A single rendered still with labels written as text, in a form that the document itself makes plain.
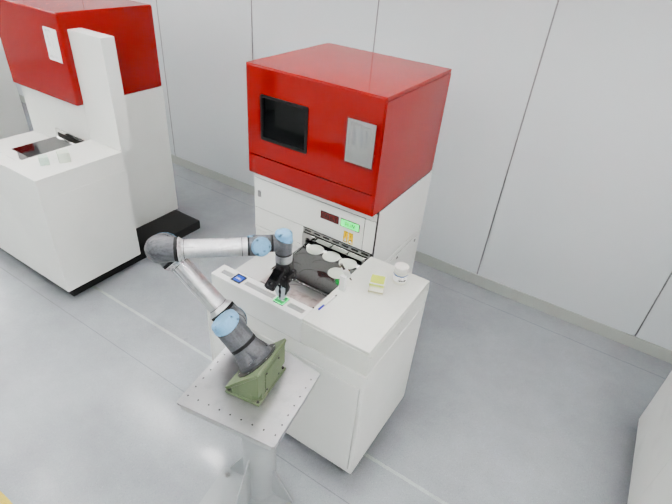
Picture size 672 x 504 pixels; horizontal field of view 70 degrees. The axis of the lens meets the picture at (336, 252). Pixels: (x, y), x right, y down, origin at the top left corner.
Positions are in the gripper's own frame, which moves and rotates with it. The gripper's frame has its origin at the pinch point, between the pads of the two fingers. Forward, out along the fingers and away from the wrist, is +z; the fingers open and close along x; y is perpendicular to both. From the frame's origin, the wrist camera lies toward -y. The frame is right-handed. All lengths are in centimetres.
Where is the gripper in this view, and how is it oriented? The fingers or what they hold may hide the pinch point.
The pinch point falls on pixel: (280, 298)
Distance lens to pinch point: 223.8
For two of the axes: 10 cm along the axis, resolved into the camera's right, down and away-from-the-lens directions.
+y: 5.4, -4.4, 7.1
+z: -0.7, 8.2, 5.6
